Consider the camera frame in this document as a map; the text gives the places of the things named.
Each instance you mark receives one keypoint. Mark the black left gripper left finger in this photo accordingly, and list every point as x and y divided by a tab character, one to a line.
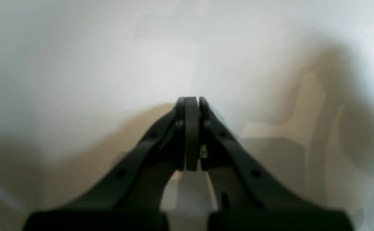
128	197

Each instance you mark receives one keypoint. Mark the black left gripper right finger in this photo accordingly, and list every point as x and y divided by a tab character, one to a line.
248	197

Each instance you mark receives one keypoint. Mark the white T-shirt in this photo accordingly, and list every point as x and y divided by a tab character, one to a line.
81	82

